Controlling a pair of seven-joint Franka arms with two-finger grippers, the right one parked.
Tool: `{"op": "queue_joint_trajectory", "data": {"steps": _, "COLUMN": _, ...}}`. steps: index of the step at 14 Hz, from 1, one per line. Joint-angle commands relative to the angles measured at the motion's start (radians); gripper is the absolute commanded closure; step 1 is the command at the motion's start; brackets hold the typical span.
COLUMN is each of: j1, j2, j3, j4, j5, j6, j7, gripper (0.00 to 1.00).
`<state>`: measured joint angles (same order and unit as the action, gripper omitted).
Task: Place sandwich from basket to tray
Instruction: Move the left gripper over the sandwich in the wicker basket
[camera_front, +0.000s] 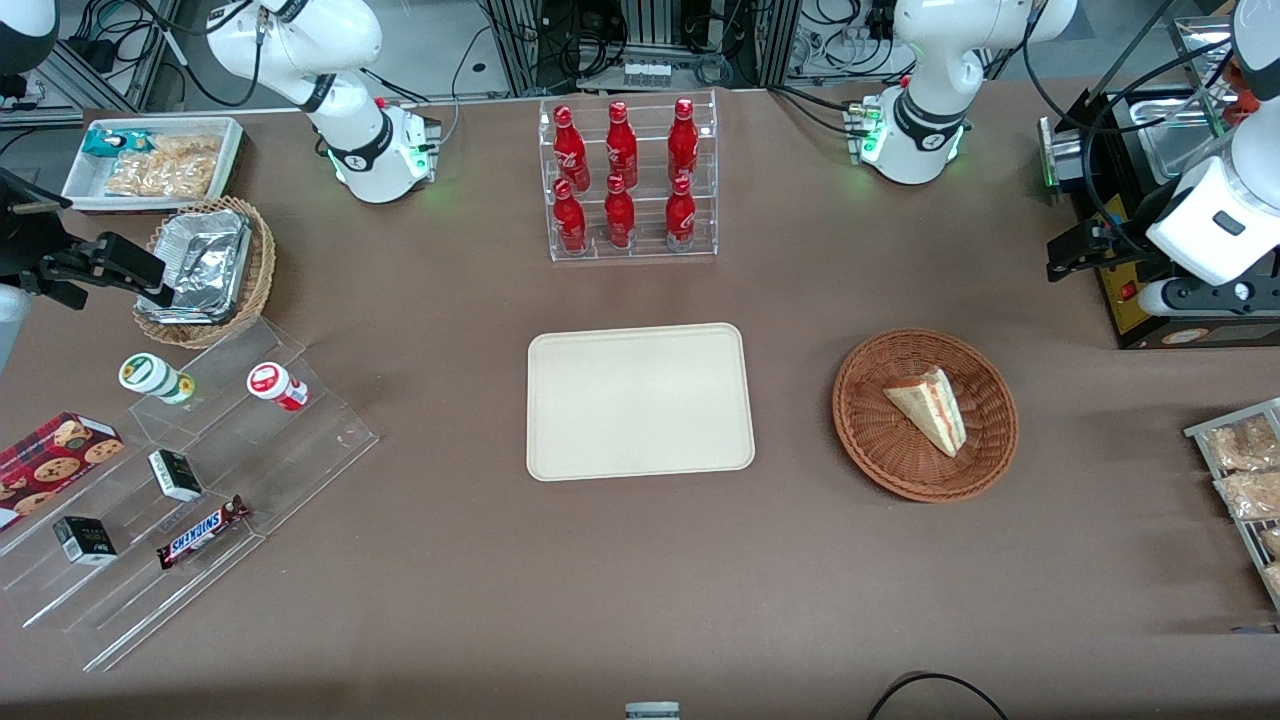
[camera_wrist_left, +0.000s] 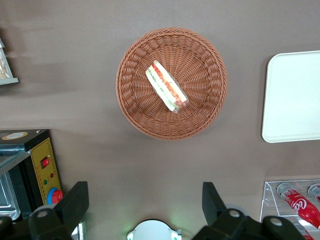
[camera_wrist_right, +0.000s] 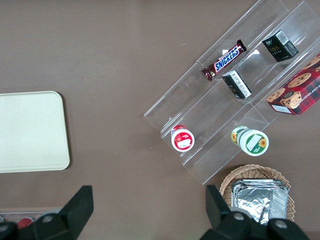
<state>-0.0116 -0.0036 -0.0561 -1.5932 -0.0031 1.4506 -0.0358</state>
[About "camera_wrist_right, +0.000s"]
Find small black carton box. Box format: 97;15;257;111
261;29;300;63
221;70;253;100

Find Snickers chocolate bar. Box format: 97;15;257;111
201;39;248;83

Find clear acrylic bottle rack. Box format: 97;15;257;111
0;211;46;223

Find aluminium foil container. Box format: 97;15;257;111
230;179;290;226

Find clear acrylic tiered shelf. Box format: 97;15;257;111
143;0;320;186

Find green sunflower lidded cup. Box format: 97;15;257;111
230;125;270;157

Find red tartan cookie box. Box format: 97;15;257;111
266;52;320;117

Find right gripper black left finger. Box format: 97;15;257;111
59;185;94;240

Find red cola bottle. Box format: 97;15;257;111
16;217;35;230

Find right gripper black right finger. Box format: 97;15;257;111
206;184;235;230

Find red lidded yogurt cup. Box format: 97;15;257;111
170;124;196;153

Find small light wicker basket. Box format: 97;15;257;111
219;164;296;223

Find beige rectangular tray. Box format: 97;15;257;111
0;90;71;174

